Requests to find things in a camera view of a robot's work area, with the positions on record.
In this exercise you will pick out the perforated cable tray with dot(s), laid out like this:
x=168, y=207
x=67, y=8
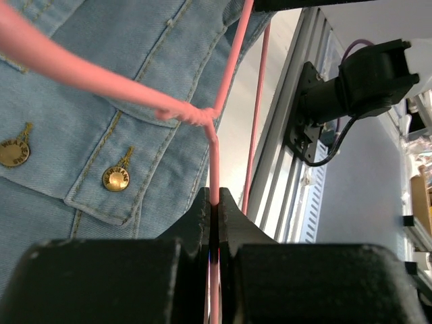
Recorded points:
x=313, y=182

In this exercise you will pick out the light blue denim garment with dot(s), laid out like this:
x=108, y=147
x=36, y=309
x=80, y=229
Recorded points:
x=100, y=168

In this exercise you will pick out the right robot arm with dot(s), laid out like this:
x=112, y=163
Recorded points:
x=370, y=80

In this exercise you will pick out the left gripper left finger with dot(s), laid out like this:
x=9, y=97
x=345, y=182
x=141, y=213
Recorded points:
x=163, y=280

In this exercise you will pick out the pink wire hanger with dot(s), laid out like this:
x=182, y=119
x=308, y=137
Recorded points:
x=21, y=41

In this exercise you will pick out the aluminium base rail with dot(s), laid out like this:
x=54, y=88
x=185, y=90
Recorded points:
x=285, y=195

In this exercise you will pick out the right black mount plate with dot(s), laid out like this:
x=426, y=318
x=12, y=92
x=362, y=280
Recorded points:
x=302, y=133

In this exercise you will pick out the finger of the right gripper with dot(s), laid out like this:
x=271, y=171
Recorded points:
x=282, y=5

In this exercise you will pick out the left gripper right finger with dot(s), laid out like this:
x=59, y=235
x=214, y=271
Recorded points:
x=263, y=281

